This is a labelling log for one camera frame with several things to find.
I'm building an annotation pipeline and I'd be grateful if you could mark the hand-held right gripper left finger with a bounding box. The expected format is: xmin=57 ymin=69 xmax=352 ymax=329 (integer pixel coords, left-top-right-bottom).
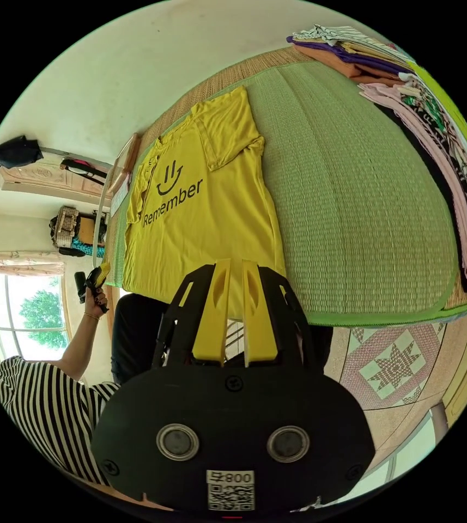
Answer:
xmin=192 ymin=258 xmax=232 ymax=367

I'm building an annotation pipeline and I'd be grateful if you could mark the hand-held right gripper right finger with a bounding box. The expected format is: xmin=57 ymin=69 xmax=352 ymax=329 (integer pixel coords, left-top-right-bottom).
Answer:
xmin=242 ymin=258 xmax=278 ymax=368

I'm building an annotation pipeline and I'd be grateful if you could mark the person's left forearm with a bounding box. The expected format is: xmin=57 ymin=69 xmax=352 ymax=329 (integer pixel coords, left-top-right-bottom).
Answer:
xmin=59 ymin=312 xmax=101 ymax=381

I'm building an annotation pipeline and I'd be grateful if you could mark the yellow short sleeve shirt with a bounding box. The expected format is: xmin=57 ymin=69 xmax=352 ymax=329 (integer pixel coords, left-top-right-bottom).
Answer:
xmin=122 ymin=85 xmax=288 ymax=320

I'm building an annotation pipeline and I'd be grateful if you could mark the person's left hand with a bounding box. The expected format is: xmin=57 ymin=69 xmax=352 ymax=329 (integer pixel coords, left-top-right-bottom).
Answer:
xmin=83 ymin=285 xmax=110 ymax=316

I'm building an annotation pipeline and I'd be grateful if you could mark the shelf with bags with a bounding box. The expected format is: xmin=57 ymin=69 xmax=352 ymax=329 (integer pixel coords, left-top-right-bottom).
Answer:
xmin=48 ymin=205 xmax=108 ymax=259

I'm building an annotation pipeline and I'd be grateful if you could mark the window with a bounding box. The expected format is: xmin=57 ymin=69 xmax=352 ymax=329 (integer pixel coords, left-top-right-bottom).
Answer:
xmin=0 ymin=272 xmax=71 ymax=362

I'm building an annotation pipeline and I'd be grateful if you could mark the pink patterned curtain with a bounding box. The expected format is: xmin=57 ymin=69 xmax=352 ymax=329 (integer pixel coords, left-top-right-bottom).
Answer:
xmin=0 ymin=251 xmax=66 ymax=278

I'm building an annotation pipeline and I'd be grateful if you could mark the person's body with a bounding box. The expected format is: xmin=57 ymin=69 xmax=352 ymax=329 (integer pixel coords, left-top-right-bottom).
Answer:
xmin=0 ymin=292 xmax=333 ymax=488

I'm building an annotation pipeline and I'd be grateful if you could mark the bed with green woven mat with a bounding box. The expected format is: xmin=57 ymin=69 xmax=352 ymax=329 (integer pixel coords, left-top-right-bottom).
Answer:
xmin=101 ymin=44 xmax=467 ymax=329

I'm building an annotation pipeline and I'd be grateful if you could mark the black bag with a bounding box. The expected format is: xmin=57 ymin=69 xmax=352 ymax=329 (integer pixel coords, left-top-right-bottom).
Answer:
xmin=0 ymin=135 xmax=45 ymax=171

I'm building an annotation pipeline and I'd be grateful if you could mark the pile of clothes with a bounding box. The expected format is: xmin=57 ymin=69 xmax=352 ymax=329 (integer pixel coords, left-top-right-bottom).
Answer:
xmin=286 ymin=24 xmax=467 ymax=296

